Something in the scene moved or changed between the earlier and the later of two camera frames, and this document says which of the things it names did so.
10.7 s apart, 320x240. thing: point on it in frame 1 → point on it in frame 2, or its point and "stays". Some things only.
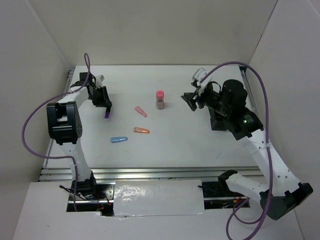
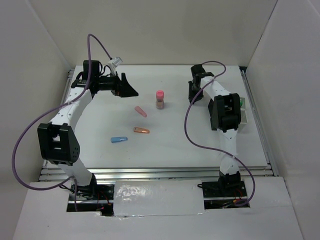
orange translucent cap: [141, 130] stays
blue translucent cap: [113, 139] stays
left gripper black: [105, 100] → [121, 88]
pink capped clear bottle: [160, 96] stays
